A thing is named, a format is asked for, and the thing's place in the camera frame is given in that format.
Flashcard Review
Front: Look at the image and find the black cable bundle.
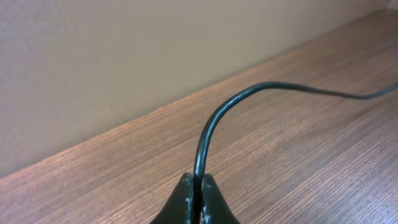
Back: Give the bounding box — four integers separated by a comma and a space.
192, 81, 398, 224

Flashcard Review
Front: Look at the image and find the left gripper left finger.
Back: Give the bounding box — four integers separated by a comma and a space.
150, 172, 193, 224

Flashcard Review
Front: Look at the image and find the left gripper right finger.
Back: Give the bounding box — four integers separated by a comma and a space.
200, 174, 239, 224

